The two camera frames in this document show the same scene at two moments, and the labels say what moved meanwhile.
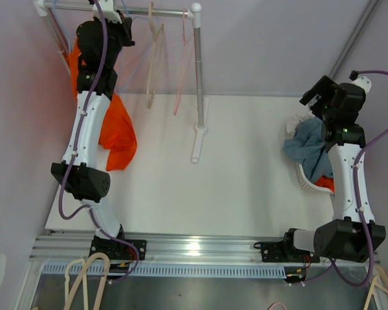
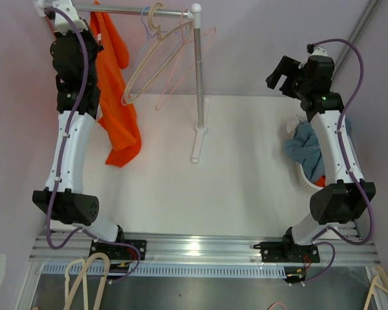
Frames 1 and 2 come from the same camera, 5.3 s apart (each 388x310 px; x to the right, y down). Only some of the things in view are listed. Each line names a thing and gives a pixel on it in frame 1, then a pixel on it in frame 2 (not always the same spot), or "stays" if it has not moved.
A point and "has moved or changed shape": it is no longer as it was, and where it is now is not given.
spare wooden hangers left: (70, 294) stays
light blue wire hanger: (132, 68) -> (149, 36)
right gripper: (324, 88) -> (289, 68)
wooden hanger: (155, 57) has moved or changed shape
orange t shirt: (326, 182) stays
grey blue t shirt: (307, 146) stays
